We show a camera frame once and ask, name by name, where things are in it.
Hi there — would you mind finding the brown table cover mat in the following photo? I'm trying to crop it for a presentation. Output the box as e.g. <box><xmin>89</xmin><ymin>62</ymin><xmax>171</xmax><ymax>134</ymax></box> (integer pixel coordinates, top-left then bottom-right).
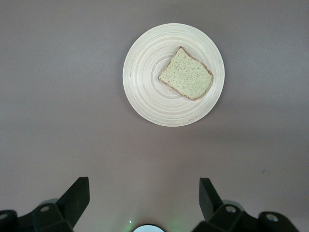
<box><xmin>0</xmin><ymin>0</ymin><xmax>309</xmax><ymax>232</ymax></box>

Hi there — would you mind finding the slice of brown bread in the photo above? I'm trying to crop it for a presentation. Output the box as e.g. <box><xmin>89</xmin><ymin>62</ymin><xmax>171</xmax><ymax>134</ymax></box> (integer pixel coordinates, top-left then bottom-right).
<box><xmin>157</xmin><ymin>46</ymin><xmax>214</xmax><ymax>101</ymax></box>

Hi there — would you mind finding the round wooden plate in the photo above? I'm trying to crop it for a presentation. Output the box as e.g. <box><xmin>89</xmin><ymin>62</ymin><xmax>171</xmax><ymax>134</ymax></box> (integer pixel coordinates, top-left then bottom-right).
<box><xmin>122</xmin><ymin>23</ymin><xmax>225</xmax><ymax>127</ymax></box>

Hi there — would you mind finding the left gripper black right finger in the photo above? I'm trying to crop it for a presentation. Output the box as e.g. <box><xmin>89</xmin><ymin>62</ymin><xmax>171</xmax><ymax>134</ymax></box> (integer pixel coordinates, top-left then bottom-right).
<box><xmin>194</xmin><ymin>177</ymin><xmax>299</xmax><ymax>232</ymax></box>

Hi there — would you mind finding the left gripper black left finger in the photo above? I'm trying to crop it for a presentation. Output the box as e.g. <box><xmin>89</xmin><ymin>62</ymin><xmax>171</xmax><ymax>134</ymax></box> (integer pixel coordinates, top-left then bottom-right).
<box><xmin>0</xmin><ymin>177</ymin><xmax>90</xmax><ymax>232</ymax></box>

